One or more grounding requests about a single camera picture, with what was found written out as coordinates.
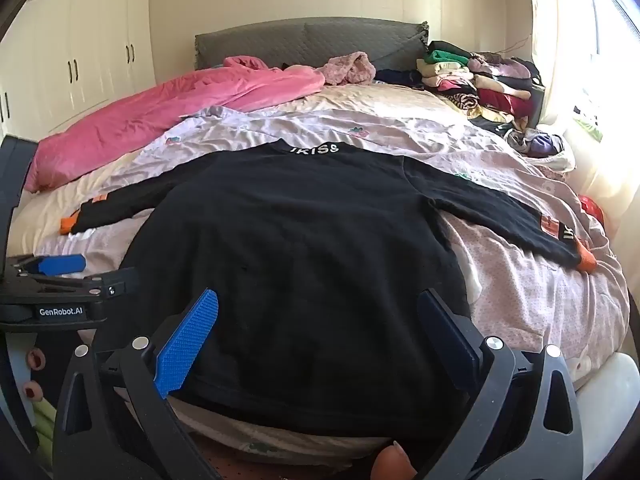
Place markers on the person's left hand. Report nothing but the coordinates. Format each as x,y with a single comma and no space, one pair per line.
35,360

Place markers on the dark navy garment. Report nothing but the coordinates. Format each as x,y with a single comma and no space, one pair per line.
400,76

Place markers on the pink fuzzy garment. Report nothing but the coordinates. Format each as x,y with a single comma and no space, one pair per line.
350,67

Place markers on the strawberry print quilt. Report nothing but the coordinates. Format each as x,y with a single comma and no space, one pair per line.
525,285

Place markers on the red object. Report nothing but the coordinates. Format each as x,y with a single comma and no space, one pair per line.
592,210

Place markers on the white bed base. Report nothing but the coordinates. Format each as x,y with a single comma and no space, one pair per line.
610,405

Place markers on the white curtain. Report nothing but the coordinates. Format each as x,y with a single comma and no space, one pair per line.
555,35

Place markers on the plastic bag of clothes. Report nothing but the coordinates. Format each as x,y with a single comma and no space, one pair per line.
542,145

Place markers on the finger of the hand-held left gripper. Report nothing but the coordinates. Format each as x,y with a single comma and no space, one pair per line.
60,264
117,282

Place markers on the beige bed sheet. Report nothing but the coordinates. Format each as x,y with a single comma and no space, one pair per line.
380,97

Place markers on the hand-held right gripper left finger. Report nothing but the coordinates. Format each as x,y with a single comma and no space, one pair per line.
187,340

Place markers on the pile of folded clothes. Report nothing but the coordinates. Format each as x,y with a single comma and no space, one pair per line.
480,85

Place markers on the grey quilted headboard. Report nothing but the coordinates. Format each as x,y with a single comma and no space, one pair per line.
280,42

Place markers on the black sweater with orange cuffs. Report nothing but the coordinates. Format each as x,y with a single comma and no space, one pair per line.
300,270

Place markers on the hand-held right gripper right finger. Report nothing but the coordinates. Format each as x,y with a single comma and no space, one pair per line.
450,342

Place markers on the person's green clothing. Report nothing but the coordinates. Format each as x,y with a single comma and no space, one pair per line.
45,425

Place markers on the pink blanket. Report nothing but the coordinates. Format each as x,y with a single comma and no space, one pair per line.
150,115

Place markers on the person's right hand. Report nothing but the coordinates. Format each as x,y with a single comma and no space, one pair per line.
392,462

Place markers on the white wardrobe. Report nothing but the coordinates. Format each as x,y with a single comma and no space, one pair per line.
75,45

